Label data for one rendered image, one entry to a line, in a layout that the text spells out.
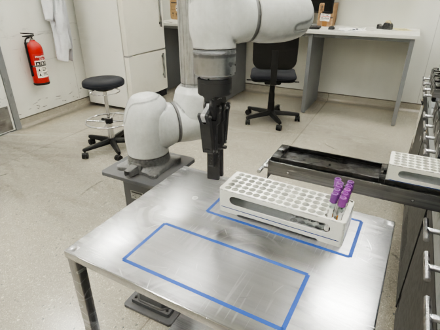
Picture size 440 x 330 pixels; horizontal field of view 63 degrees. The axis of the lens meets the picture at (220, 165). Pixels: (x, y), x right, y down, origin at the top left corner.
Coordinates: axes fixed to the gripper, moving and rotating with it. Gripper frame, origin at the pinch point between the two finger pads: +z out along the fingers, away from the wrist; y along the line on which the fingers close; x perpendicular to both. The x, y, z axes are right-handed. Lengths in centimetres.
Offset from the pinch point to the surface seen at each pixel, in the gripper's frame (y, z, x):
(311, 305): -21.2, 14.0, -27.9
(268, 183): 7.5, 6.3, -11.2
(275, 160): 34.6, 11.2, -5.9
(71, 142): 162, 77, 221
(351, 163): 43, 12, -29
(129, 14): 261, -34, 216
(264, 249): -10.4, 12.9, -15.9
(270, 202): -2.3, 6.2, -14.6
